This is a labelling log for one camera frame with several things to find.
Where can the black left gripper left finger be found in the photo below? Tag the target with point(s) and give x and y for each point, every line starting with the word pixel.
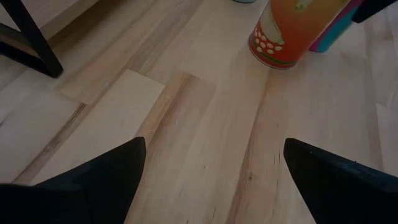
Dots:
pixel 77 193

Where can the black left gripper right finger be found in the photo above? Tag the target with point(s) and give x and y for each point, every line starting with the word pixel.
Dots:
pixel 345 189

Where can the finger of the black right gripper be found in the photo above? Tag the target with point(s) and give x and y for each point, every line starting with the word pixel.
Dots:
pixel 373 8

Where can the green and purple can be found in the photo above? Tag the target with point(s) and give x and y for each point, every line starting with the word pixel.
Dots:
pixel 332 34

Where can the red corn can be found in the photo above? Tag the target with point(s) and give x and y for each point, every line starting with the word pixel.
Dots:
pixel 295 31

